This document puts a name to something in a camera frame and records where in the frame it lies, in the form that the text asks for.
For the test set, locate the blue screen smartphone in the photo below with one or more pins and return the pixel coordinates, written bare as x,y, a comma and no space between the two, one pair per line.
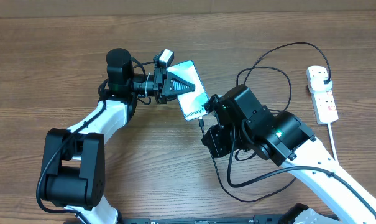
194,95

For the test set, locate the white power strip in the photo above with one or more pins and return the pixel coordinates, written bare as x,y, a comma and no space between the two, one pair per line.
323,103

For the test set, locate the white charger plug adapter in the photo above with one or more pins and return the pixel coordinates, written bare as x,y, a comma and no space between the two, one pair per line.
318,85

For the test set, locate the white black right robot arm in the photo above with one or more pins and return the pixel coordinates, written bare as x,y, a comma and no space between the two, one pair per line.
244,123

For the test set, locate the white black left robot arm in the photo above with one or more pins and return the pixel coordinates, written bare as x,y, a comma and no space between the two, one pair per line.
72,176

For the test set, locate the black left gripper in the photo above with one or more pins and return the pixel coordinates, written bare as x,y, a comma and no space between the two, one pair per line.
161,76

